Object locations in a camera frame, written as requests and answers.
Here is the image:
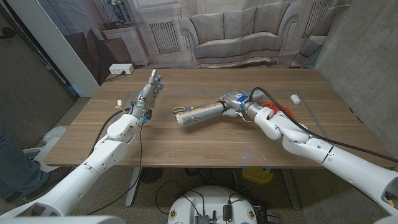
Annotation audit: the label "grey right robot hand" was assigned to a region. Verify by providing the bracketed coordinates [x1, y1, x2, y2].
[216, 90, 269, 119]

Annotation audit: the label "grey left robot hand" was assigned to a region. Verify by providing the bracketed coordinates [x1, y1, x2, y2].
[127, 69, 165, 125]

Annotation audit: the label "paper map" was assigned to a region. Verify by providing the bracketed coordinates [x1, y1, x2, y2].
[174, 102, 226, 128]

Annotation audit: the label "white robot base with electronics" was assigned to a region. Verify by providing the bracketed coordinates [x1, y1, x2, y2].
[167, 185, 258, 224]

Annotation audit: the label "red bowl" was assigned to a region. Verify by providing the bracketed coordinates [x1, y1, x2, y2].
[261, 102, 295, 121]

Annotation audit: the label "white power strip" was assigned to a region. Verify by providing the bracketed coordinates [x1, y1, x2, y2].
[108, 63, 135, 75]

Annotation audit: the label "printed living room backdrop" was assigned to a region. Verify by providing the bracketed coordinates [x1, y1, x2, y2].
[35, 0, 352, 86]

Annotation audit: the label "yellow plastic object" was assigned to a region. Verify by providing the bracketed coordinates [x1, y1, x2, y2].
[241, 167, 274, 184]

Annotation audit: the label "black round floor object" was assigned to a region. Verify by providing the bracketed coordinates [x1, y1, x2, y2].
[139, 167, 164, 184]

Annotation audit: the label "white table leg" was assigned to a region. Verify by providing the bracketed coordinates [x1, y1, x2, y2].
[124, 167, 143, 208]

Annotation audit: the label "white floor stand base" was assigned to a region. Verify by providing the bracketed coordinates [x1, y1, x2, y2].
[23, 125, 69, 174]

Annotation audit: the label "grey table leg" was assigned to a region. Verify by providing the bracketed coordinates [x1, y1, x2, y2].
[281, 167, 302, 211]

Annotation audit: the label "person leg in jeans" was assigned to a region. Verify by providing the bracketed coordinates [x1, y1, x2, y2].
[0, 121, 50, 203]

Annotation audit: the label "white robot torso edge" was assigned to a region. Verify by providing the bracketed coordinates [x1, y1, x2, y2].
[0, 215, 127, 224]

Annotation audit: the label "black power strip cable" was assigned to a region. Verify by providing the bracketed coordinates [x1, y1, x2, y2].
[103, 70, 127, 83]

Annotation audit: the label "yellow grey handled scissors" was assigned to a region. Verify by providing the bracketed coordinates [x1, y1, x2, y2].
[172, 106, 196, 114]

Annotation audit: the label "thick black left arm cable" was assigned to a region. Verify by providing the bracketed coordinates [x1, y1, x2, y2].
[88, 108, 131, 156]

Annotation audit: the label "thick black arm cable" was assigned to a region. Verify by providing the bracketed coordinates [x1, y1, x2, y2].
[248, 86, 398, 164]
[88, 108, 131, 156]

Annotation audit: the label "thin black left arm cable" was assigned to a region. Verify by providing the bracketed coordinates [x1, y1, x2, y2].
[88, 124, 143, 215]

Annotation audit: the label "black floor cable loop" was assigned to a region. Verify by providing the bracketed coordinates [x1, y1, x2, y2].
[154, 179, 206, 216]

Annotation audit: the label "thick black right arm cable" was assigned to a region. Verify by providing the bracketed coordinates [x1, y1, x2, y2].
[248, 86, 398, 164]

